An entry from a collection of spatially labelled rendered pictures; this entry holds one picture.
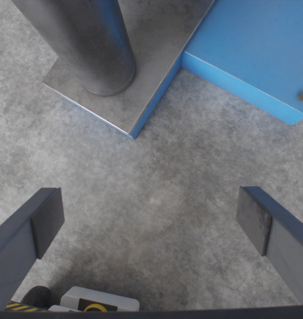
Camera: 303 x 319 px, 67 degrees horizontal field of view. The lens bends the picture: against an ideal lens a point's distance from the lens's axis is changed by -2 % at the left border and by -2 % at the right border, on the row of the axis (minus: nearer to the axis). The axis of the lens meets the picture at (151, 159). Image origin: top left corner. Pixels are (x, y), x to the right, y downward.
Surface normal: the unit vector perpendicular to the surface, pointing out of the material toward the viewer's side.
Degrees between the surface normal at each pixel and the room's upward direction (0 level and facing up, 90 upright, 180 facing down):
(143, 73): 0
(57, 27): 90
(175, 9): 0
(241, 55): 0
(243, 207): 83
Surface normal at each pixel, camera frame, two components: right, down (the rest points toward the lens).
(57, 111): -0.09, -0.14
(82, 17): 0.50, 0.85
